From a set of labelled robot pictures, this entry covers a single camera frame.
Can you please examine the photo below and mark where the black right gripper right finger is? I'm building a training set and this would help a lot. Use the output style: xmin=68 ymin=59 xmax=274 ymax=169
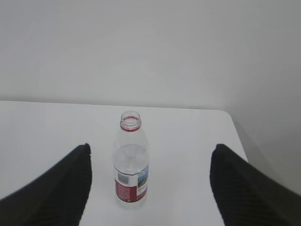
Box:
xmin=210 ymin=144 xmax=301 ymax=226

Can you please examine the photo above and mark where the clear water bottle red label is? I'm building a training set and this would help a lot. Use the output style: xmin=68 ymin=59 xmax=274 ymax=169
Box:
xmin=112 ymin=111 xmax=149 ymax=210

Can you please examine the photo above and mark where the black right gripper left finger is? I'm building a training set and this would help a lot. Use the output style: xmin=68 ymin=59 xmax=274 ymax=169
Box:
xmin=0 ymin=144 xmax=92 ymax=226

